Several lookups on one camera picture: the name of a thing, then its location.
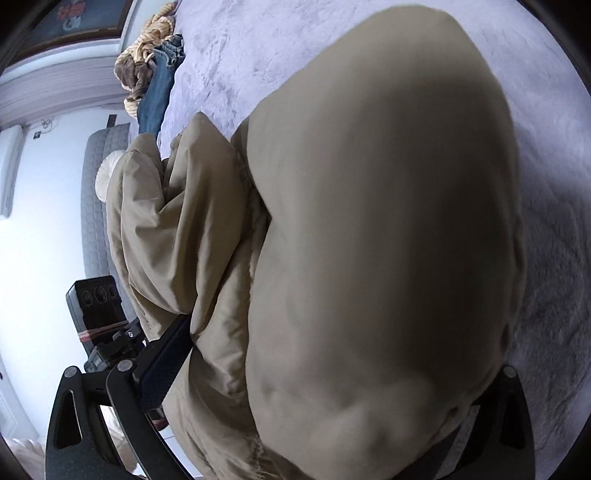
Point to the grey quilted headboard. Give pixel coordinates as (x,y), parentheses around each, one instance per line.
(94,230)

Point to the white round pillow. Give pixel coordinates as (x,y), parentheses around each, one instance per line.
(105,177)

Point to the brown fluffy garment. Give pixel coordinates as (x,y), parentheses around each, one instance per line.
(134,74)

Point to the folded blue jeans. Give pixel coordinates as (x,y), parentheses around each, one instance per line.
(157,97)

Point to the striped beige plush blanket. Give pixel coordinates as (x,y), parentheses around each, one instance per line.
(147,44)

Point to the framed wall picture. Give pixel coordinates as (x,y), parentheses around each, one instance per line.
(69,23)

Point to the white pleated curtain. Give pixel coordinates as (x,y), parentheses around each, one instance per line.
(55,87)

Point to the white wall air conditioner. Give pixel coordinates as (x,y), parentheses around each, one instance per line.
(10,170)

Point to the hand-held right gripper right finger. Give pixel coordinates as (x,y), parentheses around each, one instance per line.
(508,438)

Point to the beige puffer jacket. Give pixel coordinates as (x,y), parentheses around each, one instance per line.
(369,230)

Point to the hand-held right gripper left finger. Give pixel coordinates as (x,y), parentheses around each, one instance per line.
(161,364)

